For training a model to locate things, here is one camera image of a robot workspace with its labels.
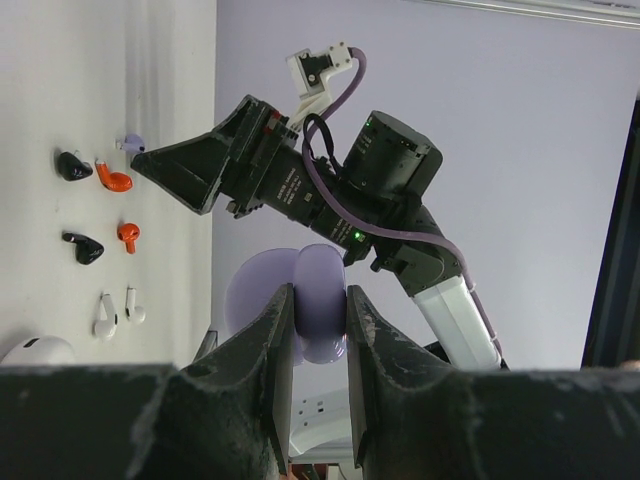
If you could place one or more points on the white earbud charging case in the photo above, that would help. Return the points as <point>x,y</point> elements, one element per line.
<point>43,350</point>

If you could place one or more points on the purple earbud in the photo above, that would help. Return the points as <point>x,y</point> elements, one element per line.
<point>131,143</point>

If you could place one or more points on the purple earbud charging case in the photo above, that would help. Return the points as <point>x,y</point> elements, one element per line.
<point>317,274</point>

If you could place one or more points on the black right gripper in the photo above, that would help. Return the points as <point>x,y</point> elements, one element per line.
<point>249,157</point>

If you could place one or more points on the black earbud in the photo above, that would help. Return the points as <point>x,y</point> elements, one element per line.
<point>71,168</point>
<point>87,250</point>

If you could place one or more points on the orange earbud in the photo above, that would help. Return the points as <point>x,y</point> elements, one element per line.
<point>113,181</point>
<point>128,234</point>

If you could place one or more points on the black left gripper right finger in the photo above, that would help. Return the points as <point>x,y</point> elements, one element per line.
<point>414,416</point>

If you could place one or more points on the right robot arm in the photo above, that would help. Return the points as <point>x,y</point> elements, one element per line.
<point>371,205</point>

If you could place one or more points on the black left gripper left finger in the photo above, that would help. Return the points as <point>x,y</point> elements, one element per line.
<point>226,416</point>

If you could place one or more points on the white earbud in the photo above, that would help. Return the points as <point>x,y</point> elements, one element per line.
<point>135,313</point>
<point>105,325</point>

